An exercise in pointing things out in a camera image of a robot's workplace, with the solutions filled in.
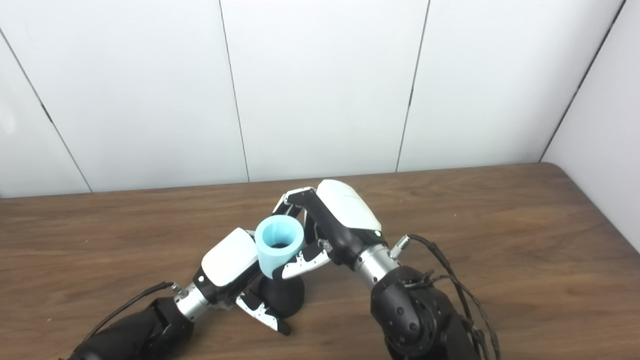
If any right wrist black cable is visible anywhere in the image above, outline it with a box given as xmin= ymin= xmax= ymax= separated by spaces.
xmin=389 ymin=233 xmax=502 ymax=360

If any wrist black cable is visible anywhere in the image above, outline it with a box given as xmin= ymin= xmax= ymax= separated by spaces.
xmin=81 ymin=281 xmax=182 ymax=347
xmin=389 ymin=233 xmax=502 ymax=360

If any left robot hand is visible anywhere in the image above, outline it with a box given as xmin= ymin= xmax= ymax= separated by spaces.
xmin=193 ymin=228 xmax=292 ymax=336

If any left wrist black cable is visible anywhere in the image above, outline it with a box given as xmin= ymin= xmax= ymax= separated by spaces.
xmin=81 ymin=281 xmax=182 ymax=347

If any light blue cylinder cup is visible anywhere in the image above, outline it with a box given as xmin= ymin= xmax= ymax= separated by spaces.
xmin=254 ymin=215 xmax=305 ymax=279

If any black nozzle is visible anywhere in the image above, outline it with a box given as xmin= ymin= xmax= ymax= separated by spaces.
xmin=248 ymin=241 xmax=305 ymax=319

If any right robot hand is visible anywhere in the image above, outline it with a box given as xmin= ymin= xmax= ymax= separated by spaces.
xmin=271 ymin=179 xmax=389 ymax=280

